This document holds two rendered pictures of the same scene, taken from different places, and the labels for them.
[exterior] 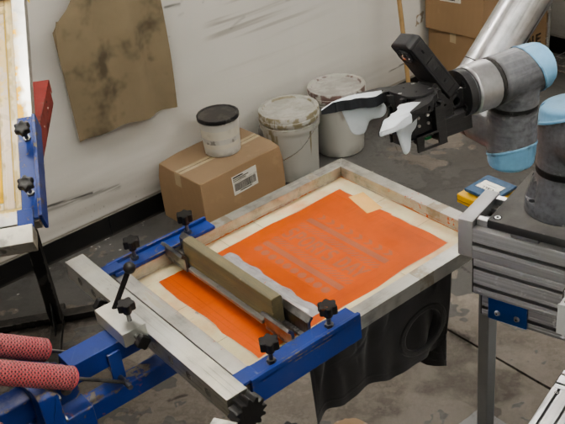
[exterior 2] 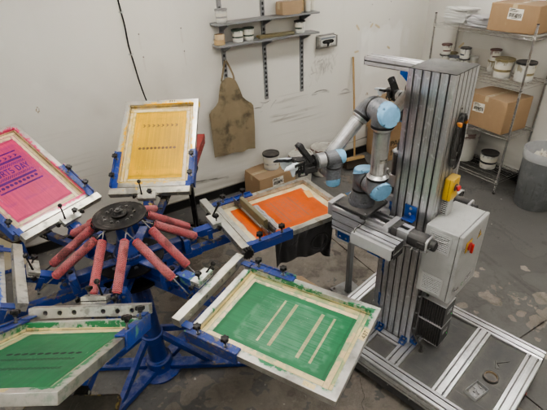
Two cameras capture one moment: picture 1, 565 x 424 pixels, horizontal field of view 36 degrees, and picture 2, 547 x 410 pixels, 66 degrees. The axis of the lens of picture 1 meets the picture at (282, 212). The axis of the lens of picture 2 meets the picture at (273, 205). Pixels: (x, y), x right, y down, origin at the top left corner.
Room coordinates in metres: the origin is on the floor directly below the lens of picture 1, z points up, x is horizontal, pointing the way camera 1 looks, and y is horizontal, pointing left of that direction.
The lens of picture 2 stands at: (-0.73, -0.28, 2.57)
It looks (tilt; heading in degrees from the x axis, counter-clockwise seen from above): 31 degrees down; 7
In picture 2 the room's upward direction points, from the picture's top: 3 degrees counter-clockwise
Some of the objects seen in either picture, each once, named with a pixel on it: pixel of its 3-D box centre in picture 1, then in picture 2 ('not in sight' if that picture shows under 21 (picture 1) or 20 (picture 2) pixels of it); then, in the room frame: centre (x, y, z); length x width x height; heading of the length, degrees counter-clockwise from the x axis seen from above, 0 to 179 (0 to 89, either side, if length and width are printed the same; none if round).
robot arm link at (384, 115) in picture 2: not in sight; (379, 151); (1.32, -0.61, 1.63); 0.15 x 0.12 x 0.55; 26
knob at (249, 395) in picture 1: (242, 406); (247, 251); (1.25, 0.12, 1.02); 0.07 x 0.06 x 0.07; 125
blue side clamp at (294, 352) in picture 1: (302, 352); (271, 239); (1.43, -0.01, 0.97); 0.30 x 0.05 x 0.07; 125
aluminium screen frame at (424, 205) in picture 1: (303, 257); (281, 209); (1.80, -0.04, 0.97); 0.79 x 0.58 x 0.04; 125
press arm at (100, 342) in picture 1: (102, 350); (206, 229); (1.47, 0.42, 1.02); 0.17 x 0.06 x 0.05; 125
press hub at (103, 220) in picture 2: not in sight; (142, 297); (1.19, 0.82, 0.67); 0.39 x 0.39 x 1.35
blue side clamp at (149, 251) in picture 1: (163, 253); (233, 202); (1.89, 0.32, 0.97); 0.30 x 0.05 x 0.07; 125
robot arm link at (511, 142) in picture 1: (504, 129); (331, 173); (1.22, -0.36, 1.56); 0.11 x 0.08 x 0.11; 26
